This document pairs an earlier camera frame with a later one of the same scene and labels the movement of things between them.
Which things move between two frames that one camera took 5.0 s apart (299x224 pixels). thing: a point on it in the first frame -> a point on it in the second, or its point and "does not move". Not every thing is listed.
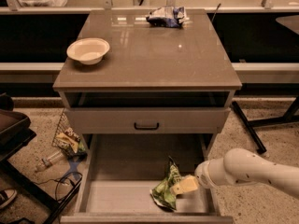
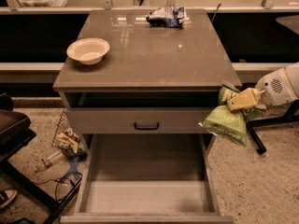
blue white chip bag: [167, 17] does not move
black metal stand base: [249, 126] does not move
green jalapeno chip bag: [161, 192] -> [225, 122]
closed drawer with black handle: [150, 120] does not move
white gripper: [202, 175] -> [274, 89]
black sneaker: [7, 196] does not move
